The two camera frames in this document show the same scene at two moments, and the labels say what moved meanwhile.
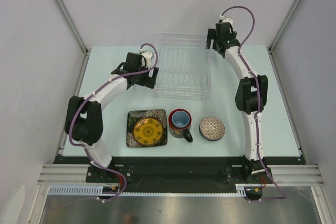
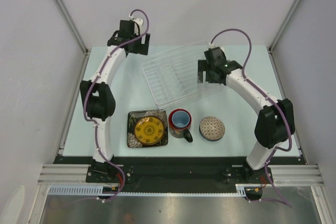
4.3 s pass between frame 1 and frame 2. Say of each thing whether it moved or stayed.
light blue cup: stayed
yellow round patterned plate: stayed
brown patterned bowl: stayed
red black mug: stayed
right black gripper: moved
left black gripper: moved
